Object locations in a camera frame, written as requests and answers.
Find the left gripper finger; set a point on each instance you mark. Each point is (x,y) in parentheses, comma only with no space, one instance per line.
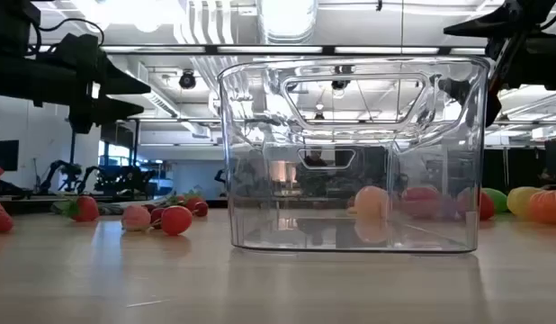
(111,110)
(120,83)

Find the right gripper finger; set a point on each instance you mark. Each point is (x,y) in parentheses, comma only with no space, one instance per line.
(498,22)
(494,99)

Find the yellow toy lemon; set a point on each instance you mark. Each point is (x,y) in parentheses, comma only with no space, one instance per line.
(521,200)

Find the pink toy peach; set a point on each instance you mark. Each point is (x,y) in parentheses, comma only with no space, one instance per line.
(371,202)
(136,218)

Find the orange pumpkin toy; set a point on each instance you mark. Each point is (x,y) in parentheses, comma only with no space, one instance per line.
(550,207)

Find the red apple toy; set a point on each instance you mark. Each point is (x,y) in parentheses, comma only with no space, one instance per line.
(419,202)

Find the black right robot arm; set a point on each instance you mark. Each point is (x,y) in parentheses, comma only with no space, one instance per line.
(552,9)

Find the black lab robot arm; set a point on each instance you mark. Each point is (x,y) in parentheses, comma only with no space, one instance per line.
(64,171)
(116,177)

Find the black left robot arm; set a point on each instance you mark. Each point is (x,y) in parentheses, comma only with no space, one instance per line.
(12,72)

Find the black ceiling spotlight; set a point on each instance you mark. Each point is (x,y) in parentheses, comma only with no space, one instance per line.
(187,80)
(340,83)

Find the black partition panel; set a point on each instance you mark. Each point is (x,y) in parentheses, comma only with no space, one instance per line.
(516,168)

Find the blue folded cloth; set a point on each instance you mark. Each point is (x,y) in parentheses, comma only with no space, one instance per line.
(109,209)

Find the clear plastic storage container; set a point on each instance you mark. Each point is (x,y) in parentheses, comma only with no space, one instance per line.
(251,135)

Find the black bar with light strips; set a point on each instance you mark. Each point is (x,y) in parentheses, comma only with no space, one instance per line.
(328,49)

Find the person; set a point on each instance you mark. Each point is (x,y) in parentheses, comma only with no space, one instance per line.
(315,158)

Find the black workstation frame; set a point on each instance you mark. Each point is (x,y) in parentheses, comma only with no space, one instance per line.
(137,144)

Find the black wall monitor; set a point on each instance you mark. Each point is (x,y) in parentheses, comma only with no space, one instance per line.
(6,155)

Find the silver ceiling air duct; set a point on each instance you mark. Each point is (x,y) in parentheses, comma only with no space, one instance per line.
(287,18)

